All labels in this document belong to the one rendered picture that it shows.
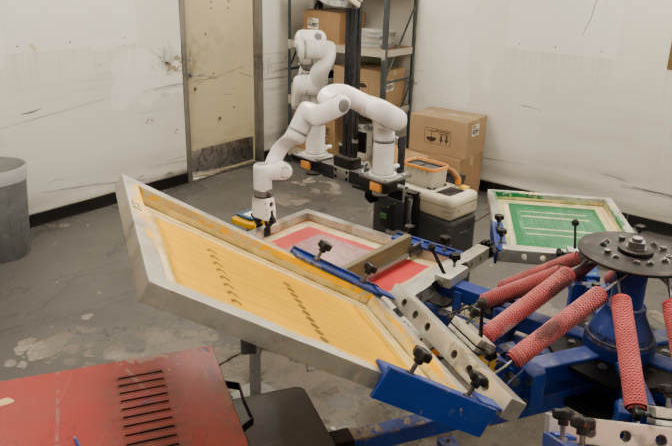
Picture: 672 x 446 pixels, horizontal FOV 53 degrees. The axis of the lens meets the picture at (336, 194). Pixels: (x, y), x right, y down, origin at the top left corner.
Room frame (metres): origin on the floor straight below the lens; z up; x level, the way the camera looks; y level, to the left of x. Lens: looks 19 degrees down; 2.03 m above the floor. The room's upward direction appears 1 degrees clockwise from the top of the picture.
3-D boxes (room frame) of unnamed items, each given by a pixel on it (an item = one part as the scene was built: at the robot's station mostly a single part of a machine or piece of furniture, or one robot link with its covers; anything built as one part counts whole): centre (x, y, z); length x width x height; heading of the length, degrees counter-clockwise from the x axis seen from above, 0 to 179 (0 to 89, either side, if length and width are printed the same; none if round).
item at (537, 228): (2.58, -0.96, 1.05); 1.08 x 0.61 x 0.23; 171
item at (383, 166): (2.89, -0.22, 1.21); 0.16 x 0.13 x 0.15; 135
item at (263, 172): (2.59, 0.26, 1.22); 0.15 x 0.10 x 0.11; 121
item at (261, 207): (2.58, 0.30, 1.09); 0.10 x 0.07 x 0.11; 51
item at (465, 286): (1.99, -0.43, 1.02); 0.17 x 0.06 x 0.05; 51
